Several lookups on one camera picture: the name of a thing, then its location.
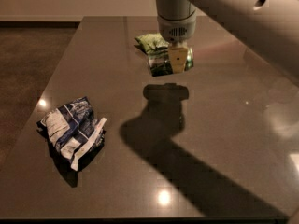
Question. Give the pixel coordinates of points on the green crumpled chip bag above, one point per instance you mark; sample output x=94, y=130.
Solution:
x=151, y=43

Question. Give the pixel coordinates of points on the blue white crumpled chip bag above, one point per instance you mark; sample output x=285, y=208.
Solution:
x=73, y=130

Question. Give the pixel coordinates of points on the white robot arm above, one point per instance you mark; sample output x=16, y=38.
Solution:
x=269, y=27

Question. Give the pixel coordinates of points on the white gripper with vents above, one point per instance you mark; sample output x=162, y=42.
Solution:
x=176, y=30

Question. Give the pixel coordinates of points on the green soda can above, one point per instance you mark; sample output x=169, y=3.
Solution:
x=159, y=64

